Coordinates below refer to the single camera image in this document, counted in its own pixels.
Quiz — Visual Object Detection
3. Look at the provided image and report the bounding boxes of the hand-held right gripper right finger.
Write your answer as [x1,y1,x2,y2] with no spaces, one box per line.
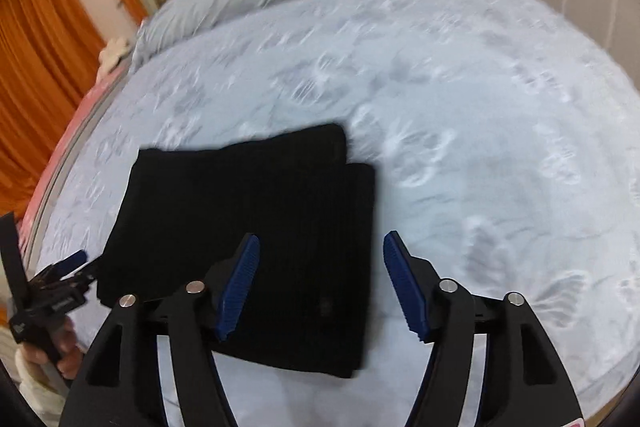
[382,230,586,427]

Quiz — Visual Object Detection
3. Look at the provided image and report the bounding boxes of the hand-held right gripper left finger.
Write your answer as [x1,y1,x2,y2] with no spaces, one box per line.
[60,233,261,427]

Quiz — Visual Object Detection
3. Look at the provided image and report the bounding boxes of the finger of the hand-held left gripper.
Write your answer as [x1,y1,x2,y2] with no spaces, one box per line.
[49,250,91,277]
[60,263,102,293]

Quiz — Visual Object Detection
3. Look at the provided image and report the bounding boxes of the black pants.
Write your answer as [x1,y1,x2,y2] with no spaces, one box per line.
[96,123,377,380]

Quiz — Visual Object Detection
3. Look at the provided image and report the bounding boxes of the person's left hand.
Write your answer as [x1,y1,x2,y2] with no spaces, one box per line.
[20,328,84,381]

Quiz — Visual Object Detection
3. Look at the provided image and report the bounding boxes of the bed with butterfly sheet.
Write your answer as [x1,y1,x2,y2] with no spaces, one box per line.
[20,0,640,427]

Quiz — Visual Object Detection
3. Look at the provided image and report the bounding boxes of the wide orange curtain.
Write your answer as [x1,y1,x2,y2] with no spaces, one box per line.
[0,0,109,219]

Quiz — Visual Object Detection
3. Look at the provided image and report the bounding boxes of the white flower plush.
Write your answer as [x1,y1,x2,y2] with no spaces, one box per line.
[97,35,132,76]

